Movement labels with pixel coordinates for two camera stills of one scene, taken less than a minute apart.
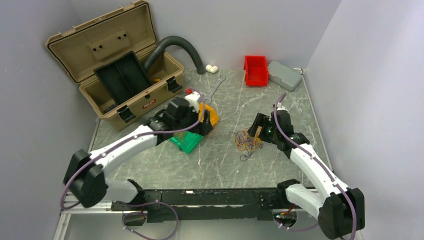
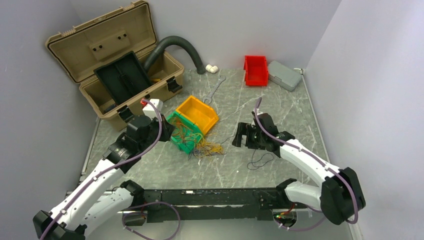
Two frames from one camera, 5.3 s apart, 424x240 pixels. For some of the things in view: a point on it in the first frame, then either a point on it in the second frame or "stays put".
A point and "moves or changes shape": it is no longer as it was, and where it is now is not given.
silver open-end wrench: x=221 y=78 stays put
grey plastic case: x=283 y=76 stays put
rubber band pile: x=244 y=141 moves or changes shape
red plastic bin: x=256 y=69 stays put
